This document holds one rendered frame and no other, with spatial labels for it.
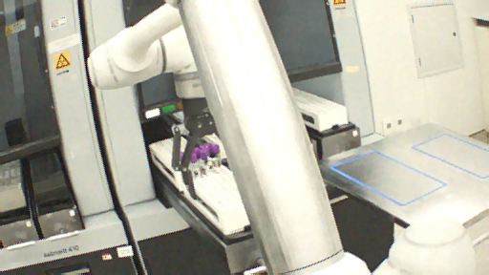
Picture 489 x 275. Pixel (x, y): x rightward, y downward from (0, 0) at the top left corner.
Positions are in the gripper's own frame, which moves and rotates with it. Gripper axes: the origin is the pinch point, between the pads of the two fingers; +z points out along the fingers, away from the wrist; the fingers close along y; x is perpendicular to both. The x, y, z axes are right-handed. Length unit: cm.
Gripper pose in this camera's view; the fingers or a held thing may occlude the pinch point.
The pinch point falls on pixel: (214, 182)
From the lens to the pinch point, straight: 150.0
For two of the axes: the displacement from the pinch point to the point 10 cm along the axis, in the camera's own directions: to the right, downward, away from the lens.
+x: -3.7, -2.1, 9.0
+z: 1.6, 9.4, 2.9
